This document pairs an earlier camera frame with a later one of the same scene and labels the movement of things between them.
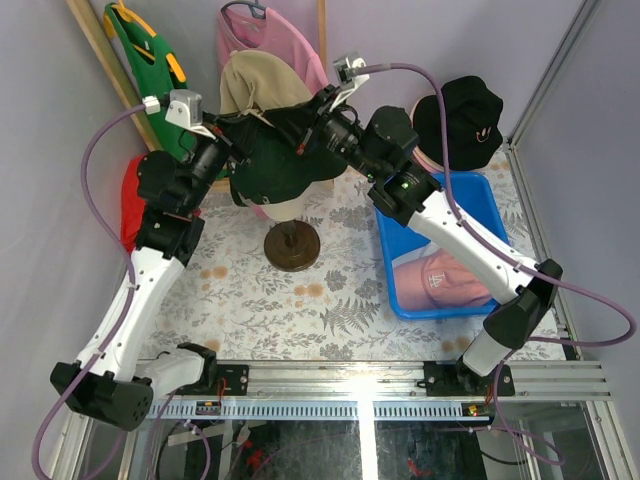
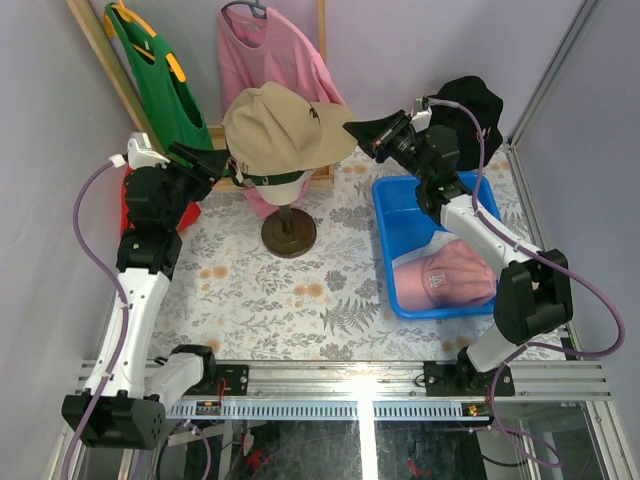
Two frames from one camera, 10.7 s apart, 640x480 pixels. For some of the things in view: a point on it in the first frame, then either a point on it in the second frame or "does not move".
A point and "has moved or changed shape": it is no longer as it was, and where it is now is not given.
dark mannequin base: [292, 245] has moved or changed shape
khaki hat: [254, 80] has moved or changed shape
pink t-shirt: [272, 34] does not move
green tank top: [155, 71] does not move
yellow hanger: [124, 10] does not move
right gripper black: [310, 119] to [377, 138]
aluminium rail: [374, 391] does not move
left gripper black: [228, 145] to [189, 166]
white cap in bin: [415, 254] does not move
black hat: [472, 115] does not move
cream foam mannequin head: [292, 208] to [284, 193]
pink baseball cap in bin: [437, 281] does not move
